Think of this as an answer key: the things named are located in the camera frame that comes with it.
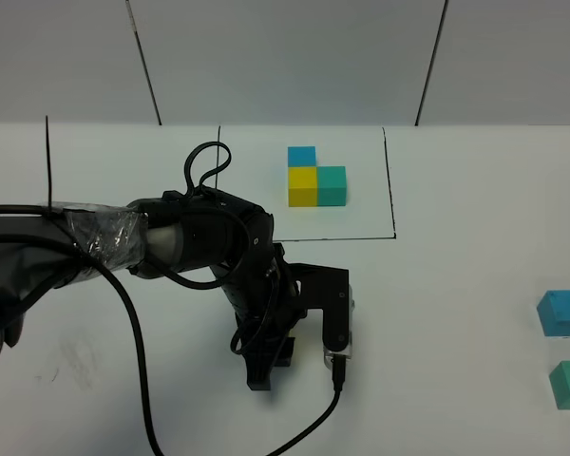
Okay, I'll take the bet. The yellow template cube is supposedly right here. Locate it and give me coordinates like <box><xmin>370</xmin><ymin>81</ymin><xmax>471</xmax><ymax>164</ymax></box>
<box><xmin>288</xmin><ymin>166</ymin><xmax>318</xmax><ymax>207</ymax></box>

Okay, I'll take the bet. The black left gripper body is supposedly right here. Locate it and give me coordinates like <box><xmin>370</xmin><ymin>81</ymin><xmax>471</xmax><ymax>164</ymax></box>
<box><xmin>221</xmin><ymin>242</ymin><xmax>306</xmax><ymax>361</ymax></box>

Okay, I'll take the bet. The green template cube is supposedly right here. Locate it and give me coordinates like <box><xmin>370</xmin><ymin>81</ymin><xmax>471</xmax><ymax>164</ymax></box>
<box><xmin>317</xmin><ymin>166</ymin><xmax>348</xmax><ymax>207</ymax></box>

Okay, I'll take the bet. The blue template cube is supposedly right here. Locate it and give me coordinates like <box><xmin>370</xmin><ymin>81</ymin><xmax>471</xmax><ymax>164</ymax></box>
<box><xmin>287</xmin><ymin>146</ymin><xmax>316</xmax><ymax>168</ymax></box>

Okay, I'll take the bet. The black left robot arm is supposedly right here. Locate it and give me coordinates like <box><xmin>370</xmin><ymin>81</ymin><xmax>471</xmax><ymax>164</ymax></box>
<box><xmin>0</xmin><ymin>188</ymin><xmax>303</xmax><ymax>390</ymax></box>

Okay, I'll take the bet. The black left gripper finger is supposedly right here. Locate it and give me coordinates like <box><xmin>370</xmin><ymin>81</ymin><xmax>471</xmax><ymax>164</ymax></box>
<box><xmin>244</xmin><ymin>349</ymin><xmax>282</xmax><ymax>391</ymax></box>

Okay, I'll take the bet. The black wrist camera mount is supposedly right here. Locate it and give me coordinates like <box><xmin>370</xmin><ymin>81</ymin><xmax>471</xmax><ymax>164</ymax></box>
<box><xmin>290</xmin><ymin>263</ymin><xmax>353</xmax><ymax>356</ymax></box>

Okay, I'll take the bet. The black camera cable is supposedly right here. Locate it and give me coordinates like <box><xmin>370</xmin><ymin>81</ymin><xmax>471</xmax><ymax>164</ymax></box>
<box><xmin>0</xmin><ymin>203</ymin><xmax>348</xmax><ymax>456</ymax></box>

